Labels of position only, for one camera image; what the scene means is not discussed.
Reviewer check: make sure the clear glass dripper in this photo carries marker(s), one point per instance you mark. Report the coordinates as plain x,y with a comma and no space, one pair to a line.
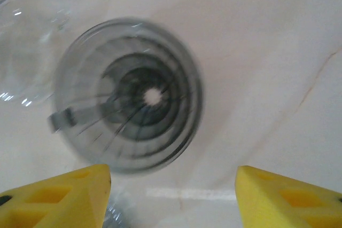
32,22

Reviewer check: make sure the clear glass server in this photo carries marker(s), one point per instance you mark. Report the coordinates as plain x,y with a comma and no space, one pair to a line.
18,86

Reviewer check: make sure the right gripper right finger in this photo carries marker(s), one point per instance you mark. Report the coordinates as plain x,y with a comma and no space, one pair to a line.
288,201

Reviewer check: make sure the grey glass dripper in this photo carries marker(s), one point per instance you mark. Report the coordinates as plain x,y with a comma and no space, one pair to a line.
128,97

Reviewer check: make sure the grey glass server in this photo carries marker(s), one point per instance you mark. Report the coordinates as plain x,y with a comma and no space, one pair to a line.
120,212

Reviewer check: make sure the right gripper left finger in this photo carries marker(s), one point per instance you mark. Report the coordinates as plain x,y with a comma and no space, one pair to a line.
53,201

